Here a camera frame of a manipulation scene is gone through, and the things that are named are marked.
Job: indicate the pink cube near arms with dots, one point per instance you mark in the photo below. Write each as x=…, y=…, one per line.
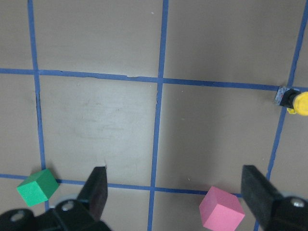
x=220, y=210

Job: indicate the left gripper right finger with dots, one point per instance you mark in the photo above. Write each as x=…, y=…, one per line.
x=274, y=211

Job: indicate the green cube far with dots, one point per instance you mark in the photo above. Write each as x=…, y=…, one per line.
x=38, y=187

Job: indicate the yellow push button switch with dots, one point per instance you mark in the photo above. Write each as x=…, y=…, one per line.
x=295, y=101

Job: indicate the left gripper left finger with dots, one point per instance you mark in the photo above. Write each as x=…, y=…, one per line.
x=83, y=213

